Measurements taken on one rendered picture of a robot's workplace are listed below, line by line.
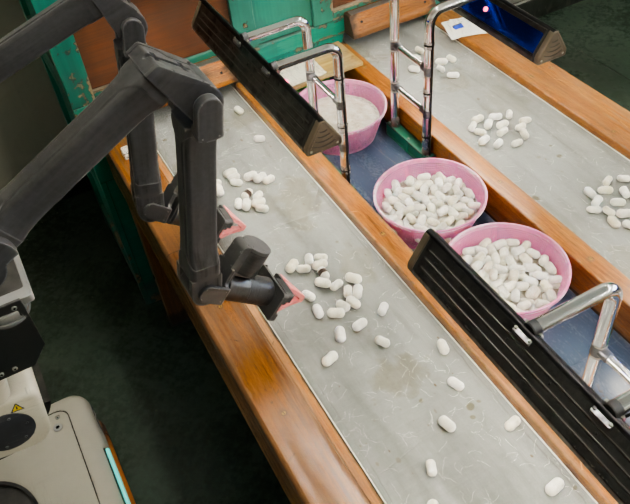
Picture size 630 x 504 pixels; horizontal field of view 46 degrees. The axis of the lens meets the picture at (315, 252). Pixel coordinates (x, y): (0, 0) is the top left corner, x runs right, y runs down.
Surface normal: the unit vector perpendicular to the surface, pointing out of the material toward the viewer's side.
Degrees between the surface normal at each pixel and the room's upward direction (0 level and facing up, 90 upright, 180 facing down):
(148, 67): 28
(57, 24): 79
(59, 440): 0
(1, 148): 90
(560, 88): 0
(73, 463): 0
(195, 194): 92
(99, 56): 90
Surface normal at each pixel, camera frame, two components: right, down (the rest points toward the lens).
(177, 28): 0.47, 0.60
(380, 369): -0.08, -0.70
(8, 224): 0.64, 0.43
